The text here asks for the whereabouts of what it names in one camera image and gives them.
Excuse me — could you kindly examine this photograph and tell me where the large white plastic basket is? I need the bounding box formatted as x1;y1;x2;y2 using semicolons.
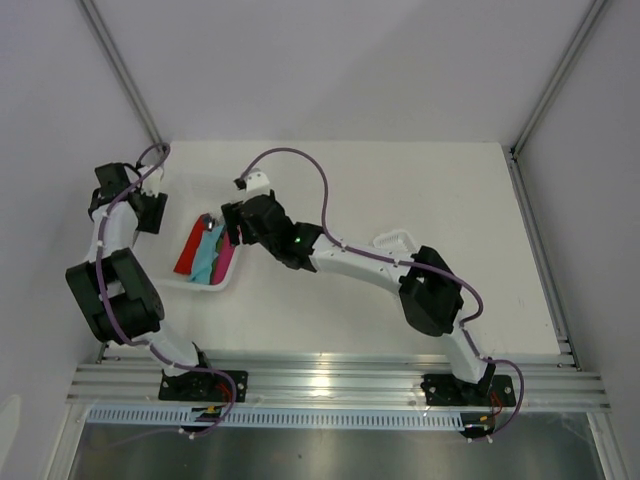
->
149;172;251;294

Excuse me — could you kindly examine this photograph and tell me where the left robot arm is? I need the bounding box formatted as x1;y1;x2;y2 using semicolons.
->
65;163;217;401

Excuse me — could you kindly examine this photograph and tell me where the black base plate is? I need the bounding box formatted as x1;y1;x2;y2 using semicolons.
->
158;370;248;403
421;374;517;407

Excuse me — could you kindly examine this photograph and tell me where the teal paper napkin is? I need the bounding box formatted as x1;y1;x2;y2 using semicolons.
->
189;225;226;285

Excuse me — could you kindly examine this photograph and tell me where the aluminium frame post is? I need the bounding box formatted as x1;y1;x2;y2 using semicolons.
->
510;0;613;161
75;0;162;143

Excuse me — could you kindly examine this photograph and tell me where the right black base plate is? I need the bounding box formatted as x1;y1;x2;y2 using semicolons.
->
421;374;517;407

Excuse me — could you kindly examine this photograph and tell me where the small white plastic tray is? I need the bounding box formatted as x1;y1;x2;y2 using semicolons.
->
372;229;419;253

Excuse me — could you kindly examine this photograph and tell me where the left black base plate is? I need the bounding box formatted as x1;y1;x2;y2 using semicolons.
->
158;370;248;403

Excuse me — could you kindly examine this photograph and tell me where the pink napkin roll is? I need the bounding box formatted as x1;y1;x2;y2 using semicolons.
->
209;233;235;286

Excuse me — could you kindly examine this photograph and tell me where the aluminium mounting rail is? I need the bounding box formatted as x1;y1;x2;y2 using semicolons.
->
66;349;611;413

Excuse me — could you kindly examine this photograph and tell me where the red napkin roll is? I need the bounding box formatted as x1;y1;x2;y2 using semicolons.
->
173;214;209;275

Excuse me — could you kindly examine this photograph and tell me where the right aluminium frame post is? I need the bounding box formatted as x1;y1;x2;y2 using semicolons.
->
510;0;613;161

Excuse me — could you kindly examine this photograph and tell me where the white slotted cable duct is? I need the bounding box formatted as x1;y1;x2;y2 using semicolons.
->
87;405;464;431

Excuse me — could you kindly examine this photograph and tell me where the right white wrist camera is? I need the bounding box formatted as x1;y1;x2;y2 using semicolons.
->
234;169;271;196

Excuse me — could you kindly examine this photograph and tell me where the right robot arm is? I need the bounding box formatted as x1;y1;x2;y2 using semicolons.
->
221;192;495;404

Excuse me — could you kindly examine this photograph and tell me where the left aluminium frame post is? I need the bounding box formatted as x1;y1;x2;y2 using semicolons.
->
75;0;162;143

